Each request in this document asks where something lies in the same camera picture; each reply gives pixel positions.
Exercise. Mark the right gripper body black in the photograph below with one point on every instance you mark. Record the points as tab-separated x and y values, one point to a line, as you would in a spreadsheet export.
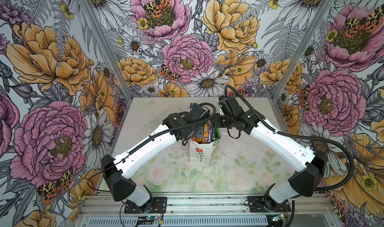
223	121

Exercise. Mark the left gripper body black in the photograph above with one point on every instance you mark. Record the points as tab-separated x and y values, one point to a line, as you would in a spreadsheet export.
198	131

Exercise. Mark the green Fox's lemon candy bag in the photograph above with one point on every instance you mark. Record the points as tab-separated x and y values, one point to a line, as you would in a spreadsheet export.
216	136

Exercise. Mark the white paper gift bag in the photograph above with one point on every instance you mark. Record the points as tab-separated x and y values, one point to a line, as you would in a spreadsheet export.
201	154

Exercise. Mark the orange Fox's fruits candy bag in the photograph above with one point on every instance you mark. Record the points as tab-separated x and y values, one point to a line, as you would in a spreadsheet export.
205	139

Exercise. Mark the purple Fox's berries candy bag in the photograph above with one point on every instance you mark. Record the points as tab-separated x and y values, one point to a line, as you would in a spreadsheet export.
211	132

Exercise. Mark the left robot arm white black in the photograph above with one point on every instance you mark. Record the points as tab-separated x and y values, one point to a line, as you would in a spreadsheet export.
118	170

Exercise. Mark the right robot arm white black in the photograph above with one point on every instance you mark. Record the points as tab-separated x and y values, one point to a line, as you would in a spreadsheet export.
309	166

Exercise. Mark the floral table mat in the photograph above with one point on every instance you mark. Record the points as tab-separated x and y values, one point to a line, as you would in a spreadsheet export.
244	165

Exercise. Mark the green circuit board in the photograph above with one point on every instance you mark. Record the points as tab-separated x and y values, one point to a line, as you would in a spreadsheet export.
278	218

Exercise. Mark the aluminium front rail frame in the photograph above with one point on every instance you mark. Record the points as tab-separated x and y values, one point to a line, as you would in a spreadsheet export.
188	204

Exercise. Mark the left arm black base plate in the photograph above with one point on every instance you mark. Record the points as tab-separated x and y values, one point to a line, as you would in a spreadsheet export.
156	205

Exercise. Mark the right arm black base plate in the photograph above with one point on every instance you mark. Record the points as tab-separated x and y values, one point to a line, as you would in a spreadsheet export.
261	204

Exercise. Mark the white slotted cable duct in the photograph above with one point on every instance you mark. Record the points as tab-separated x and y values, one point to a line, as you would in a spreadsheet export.
183	221

